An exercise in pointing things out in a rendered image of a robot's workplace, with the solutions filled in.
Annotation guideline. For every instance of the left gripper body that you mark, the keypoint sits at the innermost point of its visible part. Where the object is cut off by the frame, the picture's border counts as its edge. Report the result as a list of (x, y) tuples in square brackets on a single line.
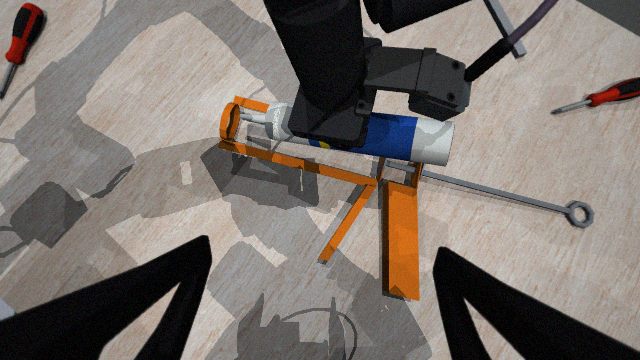
[(337, 105)]

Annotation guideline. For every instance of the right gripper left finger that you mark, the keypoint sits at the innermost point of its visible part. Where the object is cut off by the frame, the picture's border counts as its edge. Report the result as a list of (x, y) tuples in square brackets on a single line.
[(78, 325)]

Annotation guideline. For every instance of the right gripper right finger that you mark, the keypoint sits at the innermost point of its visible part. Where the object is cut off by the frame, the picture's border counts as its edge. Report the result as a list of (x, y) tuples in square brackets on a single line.
[(534, 329)]

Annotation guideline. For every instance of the blue and white cartridge tube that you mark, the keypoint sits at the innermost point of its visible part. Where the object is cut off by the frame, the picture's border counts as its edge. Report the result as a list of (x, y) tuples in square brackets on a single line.
[(392, 136)]

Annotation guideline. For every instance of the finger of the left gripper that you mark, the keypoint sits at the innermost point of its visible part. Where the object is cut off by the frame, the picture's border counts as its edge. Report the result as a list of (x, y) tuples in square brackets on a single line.
[(347, 147)]

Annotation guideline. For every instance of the red and black screwdriver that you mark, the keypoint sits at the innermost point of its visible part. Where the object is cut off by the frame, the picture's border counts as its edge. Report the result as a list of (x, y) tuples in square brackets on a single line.
[(27, 25), (622, 91)]

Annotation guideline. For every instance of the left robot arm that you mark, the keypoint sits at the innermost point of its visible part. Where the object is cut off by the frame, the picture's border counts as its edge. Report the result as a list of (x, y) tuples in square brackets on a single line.
[(323, 36)]

